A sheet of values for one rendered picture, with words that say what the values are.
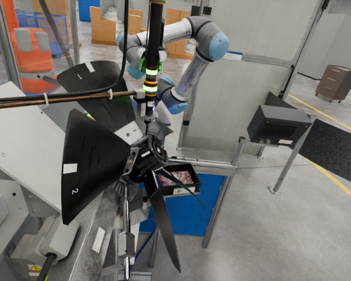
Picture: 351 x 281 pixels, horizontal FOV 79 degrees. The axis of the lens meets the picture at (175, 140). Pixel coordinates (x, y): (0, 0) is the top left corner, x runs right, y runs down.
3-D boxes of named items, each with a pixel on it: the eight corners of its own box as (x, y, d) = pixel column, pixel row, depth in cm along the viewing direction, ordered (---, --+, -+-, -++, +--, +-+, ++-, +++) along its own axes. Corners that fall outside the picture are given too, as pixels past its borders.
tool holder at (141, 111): (138, 123, 70) (140, 94, 65) (128, 114, 75) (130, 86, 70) (161, 119, 75) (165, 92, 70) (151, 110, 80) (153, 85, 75)
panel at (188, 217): (100, 230, 164) (95, 161, 129) (100, 228, 165) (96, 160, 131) (205, 237, 171) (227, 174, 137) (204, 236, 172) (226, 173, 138)
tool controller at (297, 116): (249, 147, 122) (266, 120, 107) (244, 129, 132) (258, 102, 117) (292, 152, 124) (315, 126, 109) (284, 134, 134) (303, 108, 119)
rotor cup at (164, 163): (114, 174, 65) (149, 155, 62) (114, 140, 75) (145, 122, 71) (142, 191, 75) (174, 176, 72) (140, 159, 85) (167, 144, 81)
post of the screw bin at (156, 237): (150, 267, 157) (162, 188, 116) (149, 263, 160) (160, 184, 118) (154, 267, 158) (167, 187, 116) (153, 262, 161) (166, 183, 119)
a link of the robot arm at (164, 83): (155, 90, 147) (170, 76, 144) (165, 103, 143) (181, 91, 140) (146, 83, 136) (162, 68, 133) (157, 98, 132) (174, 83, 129)
